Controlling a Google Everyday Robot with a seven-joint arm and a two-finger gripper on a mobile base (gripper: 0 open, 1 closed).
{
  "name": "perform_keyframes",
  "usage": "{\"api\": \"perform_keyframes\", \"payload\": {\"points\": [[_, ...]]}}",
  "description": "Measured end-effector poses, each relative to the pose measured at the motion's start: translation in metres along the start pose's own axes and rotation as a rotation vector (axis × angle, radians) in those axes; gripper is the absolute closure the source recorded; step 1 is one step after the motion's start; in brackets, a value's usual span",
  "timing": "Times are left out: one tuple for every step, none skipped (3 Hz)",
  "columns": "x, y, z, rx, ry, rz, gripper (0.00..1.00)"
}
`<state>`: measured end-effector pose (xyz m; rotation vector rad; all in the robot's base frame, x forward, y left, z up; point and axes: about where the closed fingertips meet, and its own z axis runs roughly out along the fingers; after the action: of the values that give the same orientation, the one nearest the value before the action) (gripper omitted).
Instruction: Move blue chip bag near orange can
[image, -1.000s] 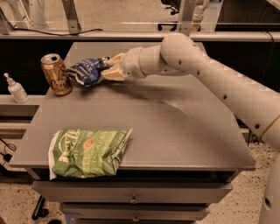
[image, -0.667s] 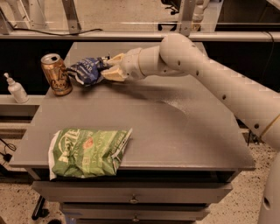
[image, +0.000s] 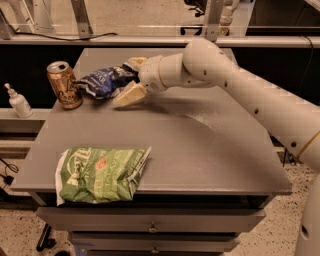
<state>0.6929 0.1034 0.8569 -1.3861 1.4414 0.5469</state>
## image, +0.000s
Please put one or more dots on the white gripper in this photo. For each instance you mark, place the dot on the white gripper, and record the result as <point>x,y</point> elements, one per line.
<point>150,74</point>

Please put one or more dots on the blue chip bag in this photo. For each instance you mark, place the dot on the blue chip bag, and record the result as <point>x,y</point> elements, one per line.
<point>103,83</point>

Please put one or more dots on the orange soda can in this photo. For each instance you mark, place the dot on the orange soda can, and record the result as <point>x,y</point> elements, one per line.
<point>62,80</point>

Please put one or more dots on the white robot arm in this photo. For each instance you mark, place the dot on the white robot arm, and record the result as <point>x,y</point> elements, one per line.
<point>293,121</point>

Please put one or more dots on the green chip bag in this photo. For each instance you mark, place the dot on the green chip bag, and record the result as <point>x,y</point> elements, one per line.
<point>99,175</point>

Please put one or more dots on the white pump bottle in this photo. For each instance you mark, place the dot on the white pump bottle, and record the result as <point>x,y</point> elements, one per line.
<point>18,102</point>

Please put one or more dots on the grey drawer cabinet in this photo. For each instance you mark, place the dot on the grey drawer cabinet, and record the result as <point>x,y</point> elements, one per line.
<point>211,172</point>

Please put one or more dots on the upper drawer knob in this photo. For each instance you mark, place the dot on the upper drawer knob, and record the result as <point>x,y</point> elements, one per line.
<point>153,228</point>

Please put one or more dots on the drawer knob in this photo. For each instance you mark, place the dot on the drawer knob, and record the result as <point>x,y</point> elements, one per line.
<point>153,228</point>
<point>155,250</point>

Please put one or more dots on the lower drawer knob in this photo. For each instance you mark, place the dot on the lower drawer knob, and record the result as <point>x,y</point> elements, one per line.
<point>155,250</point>

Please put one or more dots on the metal frame post left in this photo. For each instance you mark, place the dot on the metal frame post left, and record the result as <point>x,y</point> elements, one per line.
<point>83,24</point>

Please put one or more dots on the metal frame post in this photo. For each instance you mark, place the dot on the metal frame post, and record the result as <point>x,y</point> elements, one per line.
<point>212,19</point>
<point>83,24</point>

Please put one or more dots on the metal frame post right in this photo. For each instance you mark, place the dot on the metal frame post right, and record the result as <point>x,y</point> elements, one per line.
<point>212,19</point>

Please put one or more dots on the black cable plug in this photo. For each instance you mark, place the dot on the black cable plug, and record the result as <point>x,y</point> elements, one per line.
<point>8,179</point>

